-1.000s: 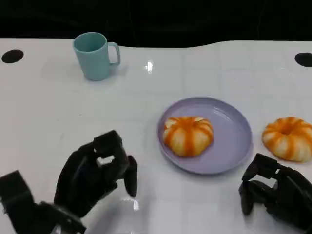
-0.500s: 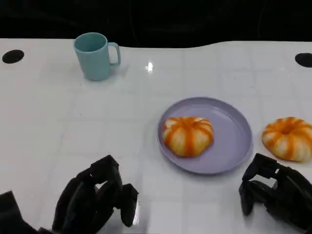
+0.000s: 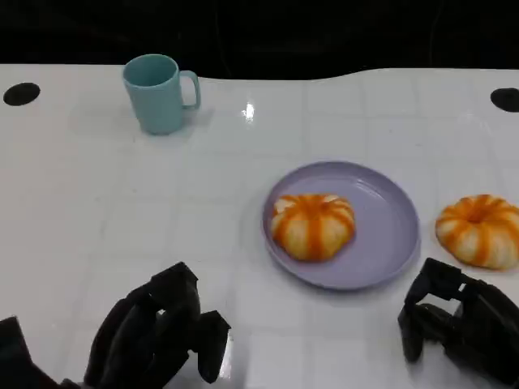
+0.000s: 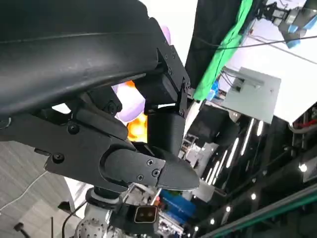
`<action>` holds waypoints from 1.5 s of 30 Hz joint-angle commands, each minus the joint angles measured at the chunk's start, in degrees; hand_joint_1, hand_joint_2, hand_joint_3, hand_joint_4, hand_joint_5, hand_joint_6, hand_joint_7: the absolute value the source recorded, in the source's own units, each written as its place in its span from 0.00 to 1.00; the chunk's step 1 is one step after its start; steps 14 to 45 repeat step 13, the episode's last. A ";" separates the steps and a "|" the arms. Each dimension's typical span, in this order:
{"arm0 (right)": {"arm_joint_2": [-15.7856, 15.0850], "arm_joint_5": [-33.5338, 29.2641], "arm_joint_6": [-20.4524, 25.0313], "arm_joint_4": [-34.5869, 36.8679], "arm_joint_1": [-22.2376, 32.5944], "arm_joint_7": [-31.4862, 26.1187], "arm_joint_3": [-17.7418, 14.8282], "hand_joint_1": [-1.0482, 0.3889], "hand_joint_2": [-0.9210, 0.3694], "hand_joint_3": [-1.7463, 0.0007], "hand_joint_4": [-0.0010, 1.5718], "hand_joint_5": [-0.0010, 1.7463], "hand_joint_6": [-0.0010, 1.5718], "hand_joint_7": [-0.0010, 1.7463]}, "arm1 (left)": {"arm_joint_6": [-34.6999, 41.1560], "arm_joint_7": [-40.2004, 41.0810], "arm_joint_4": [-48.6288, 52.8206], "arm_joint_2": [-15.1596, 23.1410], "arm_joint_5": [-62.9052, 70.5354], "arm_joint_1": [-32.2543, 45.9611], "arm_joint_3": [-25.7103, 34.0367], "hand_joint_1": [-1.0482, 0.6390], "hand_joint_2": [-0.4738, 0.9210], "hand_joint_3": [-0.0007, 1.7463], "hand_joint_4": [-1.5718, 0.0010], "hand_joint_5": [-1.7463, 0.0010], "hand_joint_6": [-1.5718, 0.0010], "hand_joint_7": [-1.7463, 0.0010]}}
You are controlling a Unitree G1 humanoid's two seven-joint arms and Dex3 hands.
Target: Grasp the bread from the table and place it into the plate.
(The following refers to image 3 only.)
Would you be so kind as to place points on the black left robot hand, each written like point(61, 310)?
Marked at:
point(138, 328)

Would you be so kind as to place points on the lilac plate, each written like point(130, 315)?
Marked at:
point(385, 227)

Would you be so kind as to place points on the orange white toy bread roll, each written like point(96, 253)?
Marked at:
point(312, 227)
point(478, 239)

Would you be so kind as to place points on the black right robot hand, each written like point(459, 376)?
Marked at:
point(482, 324)

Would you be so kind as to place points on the pale green mug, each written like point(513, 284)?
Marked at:
point(156, 105)

